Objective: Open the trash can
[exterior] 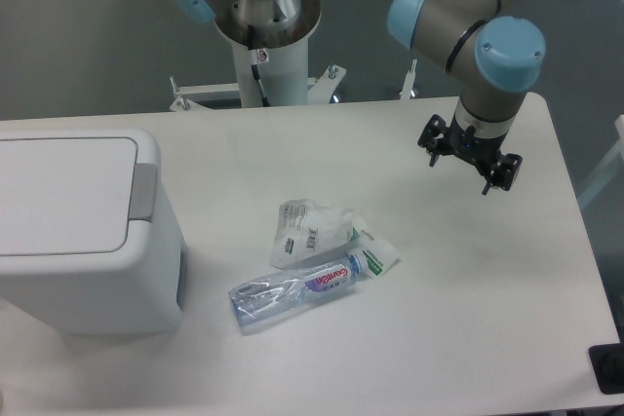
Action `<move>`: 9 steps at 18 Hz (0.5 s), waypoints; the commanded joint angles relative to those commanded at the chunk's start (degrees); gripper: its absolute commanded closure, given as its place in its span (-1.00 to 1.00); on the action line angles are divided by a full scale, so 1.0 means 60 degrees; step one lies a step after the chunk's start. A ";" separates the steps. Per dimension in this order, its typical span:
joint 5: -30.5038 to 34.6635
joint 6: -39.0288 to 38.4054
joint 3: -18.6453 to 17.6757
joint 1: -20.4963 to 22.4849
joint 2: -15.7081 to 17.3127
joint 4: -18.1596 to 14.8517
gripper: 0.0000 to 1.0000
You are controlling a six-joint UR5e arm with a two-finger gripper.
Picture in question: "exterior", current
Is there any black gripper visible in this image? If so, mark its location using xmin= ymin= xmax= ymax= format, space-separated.
xmin=417 ymin=114 xmax=523 ymax=195

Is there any white plastic trash can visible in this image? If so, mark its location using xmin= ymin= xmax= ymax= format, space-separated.
xmin=1 ymin=129 xmax=186 ymax=334

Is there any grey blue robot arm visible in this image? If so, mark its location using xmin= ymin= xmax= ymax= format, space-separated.
xmin=175 ymin=0 xmax=545 ymax=190

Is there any white green package card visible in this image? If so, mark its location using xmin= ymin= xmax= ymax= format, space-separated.
xmin=346 ymin=215 xmax=401 ymax=279

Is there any crumpled clear plastic bag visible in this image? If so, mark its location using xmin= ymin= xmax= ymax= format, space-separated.
xmin=269 ymin=199 xmax=354 ymax=269

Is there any black device at table edge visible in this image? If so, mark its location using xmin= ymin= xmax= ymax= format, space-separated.
xmin=589 ymin=343 xmax=623 ymax=395

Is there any clear plastic water bottle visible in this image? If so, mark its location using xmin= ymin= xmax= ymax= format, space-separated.
xmin=228 ymin=252 xmax=370 ymax=334

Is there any white frame at right edge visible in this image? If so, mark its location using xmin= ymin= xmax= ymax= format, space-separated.
xmin=577 ymin=115 xmax=623 ymax=209

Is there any white pedestal base frame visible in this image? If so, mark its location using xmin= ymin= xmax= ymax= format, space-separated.
xmin=168 ymin=63 xmax=420 ymax=113

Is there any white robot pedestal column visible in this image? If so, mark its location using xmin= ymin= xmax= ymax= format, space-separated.
xmin=231 ymin=39 xmax=308 ymax=108

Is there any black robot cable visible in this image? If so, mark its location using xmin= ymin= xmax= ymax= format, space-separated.
xmin=247 ymin=25 xmax=271 ymax=108

